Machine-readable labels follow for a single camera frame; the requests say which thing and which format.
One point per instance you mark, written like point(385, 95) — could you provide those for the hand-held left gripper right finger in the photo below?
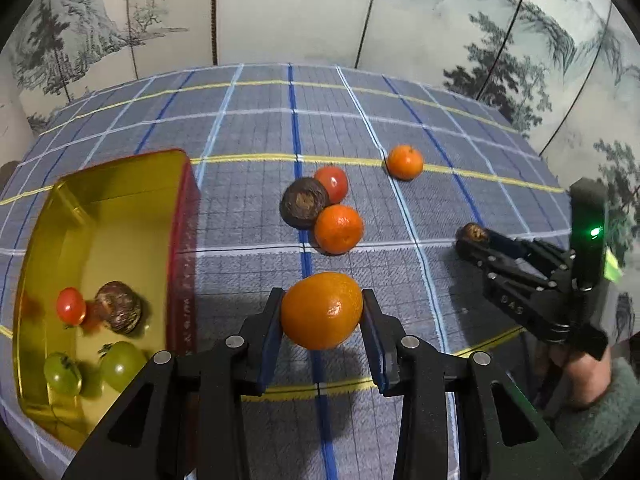
point(372, 340)

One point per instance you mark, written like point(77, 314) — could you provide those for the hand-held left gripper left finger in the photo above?
point(270, 340)

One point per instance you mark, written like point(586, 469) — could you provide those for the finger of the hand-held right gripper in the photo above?
point(530, 252)
point(505, 275)

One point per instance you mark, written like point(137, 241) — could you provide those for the smooth yellow-orange tangerine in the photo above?
point(321, 310)

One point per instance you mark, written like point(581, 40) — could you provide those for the deep orange tangerine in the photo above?
point(339, 230)

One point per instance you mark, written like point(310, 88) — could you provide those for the round dark brown fruit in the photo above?
point(301, 204)

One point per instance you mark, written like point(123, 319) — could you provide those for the green tomato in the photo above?
point(122, 366)
point(62, 373)

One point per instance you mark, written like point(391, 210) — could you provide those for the tangerine with green stem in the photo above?
point(405, 162)

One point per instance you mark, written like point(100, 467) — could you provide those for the red tomato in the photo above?
point(334, 183)
point(70, 305)

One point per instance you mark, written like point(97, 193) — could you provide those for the red and gold tin box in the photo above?
point(125, 240)

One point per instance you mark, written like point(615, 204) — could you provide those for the person's right forearm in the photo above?
point(605, 425)

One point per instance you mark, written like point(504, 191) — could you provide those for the person's right hand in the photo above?
point(580, 377)

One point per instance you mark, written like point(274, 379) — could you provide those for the green packet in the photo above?
point(613, 265)

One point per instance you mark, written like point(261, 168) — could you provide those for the blue plaid tablecloth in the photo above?
point(250, 125)

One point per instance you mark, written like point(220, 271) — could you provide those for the dark round object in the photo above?
point(7, 172)

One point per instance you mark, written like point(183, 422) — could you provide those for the painted landscape folding screen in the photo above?
point(300, 5)

